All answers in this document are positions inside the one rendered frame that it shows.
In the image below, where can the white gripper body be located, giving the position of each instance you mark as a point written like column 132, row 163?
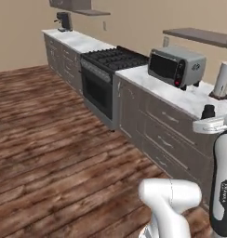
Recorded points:
column 209, row 126

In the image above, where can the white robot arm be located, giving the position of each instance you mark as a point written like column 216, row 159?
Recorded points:
column 168, row 214

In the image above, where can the grey cabinet door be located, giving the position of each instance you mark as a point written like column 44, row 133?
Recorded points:
column 130, row 108

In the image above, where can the grey base cabinet run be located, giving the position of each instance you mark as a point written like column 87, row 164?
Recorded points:
column 62, row 60

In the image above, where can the grey drawer front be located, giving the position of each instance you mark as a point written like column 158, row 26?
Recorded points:
column 177, row 152
column 180, row 128
column 177, row 173

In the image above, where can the paper towel roll on holder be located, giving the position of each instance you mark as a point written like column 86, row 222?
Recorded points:
column 223, row 79

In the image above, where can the grey toaster oven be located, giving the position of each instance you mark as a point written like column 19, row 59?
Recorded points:
column 176, row 65

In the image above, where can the black range with oven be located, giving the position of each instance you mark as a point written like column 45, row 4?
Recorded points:
column 101, row 80

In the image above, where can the black coffee machine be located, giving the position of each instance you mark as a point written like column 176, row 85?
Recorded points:
column 64, row 21

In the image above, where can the grey wall shelf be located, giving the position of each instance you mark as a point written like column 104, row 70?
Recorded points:
column 92, row 12
column 199, row 35

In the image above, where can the white wall outlet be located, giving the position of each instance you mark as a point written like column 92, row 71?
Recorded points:
column 166, row 41
column 104, row 25

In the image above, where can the grey wall cabinet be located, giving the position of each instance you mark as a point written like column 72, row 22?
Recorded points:
column 70, row 4

